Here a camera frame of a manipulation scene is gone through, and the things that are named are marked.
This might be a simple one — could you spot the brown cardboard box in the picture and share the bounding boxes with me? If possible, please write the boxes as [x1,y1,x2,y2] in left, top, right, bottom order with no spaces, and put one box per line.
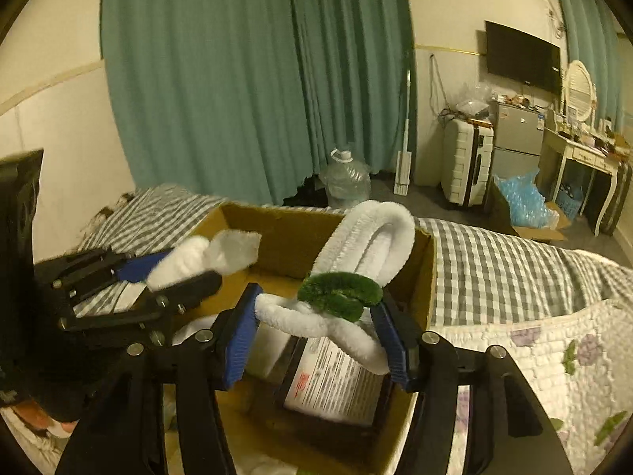
[163,201,436,475]

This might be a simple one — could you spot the white oval mirror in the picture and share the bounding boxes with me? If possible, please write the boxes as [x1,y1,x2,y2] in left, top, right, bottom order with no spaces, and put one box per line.
[561,59,598,125]

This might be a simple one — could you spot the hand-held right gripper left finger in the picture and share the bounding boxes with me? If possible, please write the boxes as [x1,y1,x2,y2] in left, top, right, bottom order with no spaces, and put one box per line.
[54,283,264,475]

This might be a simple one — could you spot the white fluffy plush piece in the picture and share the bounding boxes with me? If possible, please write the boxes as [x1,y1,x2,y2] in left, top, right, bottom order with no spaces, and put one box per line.
[146,230,262,292]

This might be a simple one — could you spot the narrow green curtain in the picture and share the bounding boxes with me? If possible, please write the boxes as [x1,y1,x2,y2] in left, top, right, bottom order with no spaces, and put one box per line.
[549,0,626,129]

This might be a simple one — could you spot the white dressing table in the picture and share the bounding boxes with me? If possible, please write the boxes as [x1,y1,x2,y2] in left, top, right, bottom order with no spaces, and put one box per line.
[536,126,632,237]

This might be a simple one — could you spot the black box white label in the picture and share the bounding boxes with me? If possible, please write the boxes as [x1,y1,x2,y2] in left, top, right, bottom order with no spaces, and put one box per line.
[282,334,396,429]

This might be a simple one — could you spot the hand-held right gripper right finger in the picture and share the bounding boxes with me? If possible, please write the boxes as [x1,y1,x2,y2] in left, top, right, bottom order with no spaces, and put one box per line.
[371,292,577,475]

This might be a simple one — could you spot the small silver fridge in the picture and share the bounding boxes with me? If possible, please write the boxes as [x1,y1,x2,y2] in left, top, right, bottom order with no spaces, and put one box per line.
[489,101,547,185]

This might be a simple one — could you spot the white fuzzy loop green band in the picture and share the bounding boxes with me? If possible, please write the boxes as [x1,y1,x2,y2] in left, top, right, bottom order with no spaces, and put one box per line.
[254,200,416,376]

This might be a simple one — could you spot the grey checkered bed sheet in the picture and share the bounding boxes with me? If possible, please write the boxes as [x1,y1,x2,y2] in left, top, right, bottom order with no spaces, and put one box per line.
[74,185,633,331]

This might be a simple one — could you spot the clear water jug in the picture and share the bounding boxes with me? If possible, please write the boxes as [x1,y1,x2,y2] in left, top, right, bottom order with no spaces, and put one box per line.
[319,142,371,210]

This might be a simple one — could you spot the dark striped chair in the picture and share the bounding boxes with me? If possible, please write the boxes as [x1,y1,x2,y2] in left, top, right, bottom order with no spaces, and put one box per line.
[600,161,633,237]

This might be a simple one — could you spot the clear plastic bag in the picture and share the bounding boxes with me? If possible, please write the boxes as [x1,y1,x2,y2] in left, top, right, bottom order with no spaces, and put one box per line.
[454,82,493,116]

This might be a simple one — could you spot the white floral quilt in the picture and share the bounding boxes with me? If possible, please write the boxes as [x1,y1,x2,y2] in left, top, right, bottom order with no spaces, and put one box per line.
[430,299,633,475]

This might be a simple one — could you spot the white suitcase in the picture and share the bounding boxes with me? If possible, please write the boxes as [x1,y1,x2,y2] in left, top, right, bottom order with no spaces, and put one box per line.
[442,118,495,207]

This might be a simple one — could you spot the open cardboard box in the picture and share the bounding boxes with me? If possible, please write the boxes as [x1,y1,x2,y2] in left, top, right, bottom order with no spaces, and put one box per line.
[487,178,572,245]

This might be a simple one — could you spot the hanging cables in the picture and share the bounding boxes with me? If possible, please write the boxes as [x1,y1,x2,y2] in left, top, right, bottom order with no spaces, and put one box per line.
[428,53,452,120]

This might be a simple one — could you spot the white flat mop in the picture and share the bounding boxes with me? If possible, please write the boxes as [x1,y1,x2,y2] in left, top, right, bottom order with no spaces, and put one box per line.
[393,66,414,197]

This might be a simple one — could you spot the black wall television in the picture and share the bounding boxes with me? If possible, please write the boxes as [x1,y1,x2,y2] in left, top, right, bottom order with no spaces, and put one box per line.
[485,21,563,94]

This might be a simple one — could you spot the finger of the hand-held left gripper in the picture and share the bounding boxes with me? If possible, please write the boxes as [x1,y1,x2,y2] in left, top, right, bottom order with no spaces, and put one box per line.
[58,270,223,348]
[36,248,171,308]

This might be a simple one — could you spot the blue bubble wrap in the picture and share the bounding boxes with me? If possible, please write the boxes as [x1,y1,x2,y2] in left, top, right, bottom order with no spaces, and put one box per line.
[495,168,559,229]

